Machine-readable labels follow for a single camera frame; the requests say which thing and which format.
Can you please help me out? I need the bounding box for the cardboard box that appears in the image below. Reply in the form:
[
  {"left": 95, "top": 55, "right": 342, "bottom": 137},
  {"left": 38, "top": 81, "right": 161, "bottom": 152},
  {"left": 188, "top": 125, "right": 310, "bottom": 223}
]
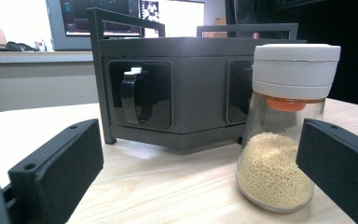
[{"left": 204, "top": 17, "right": 228, "bottom": 39}]

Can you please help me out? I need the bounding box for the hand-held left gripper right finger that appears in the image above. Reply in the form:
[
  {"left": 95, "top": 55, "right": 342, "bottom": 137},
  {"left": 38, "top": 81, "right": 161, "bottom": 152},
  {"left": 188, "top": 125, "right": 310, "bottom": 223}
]
[{"left": 296, "top": 118, "right": 358, "bottom": 224}]

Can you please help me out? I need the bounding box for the grey framed monitor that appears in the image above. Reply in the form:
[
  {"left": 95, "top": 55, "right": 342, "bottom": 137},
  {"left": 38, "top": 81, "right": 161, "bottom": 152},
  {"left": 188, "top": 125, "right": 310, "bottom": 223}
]
[{"left": 46, "top": 0, "right": 144, "bottom": 51}]

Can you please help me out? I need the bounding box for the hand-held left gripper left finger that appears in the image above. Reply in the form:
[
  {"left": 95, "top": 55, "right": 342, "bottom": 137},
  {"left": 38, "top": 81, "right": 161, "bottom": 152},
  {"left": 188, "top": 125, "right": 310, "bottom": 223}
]
[{"left": 7, "top": 119, "right": 105, "bottom": 224}]

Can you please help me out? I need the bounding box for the glass jar with yellow granules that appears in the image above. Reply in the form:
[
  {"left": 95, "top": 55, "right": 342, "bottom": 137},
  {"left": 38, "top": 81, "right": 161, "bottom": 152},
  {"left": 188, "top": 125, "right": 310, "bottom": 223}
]
[{"left": 236, "top": 43, "right": 342, "bottom": 214}]

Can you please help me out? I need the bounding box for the bright monitor screen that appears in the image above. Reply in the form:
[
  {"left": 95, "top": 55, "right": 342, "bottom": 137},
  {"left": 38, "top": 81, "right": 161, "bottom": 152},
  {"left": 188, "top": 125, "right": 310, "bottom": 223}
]
[{"left": 141, "top": 0, "right": 206, "bottom": 39}]

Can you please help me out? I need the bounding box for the grey counter ledge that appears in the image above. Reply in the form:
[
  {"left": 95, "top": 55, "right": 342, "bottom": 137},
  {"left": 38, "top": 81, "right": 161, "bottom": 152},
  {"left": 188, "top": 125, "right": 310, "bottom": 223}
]
[{"left": 0, "top": 50, "right": 94, "bottom": 64}]

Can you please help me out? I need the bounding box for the black object on counter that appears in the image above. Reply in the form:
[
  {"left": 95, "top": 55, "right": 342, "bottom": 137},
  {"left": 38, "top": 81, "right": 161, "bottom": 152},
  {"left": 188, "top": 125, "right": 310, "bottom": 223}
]
[{"left": 0, "top": 41, "right": 35, "bottom": 52}]

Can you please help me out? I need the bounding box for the dark grey seasoning rack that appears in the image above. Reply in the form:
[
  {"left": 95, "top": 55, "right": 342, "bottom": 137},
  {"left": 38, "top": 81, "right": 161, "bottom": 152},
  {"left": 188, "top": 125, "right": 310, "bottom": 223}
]
[{"left": 87, "top": 7, "right": 307, "bottom": 155}]

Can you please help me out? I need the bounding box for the black scoop with white tab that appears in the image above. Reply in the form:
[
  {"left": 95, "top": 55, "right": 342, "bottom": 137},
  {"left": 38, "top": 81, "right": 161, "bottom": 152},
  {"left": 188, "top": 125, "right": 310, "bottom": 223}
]
[{"left": 119, "top": 66, "right": 154, "bottom": 125}]

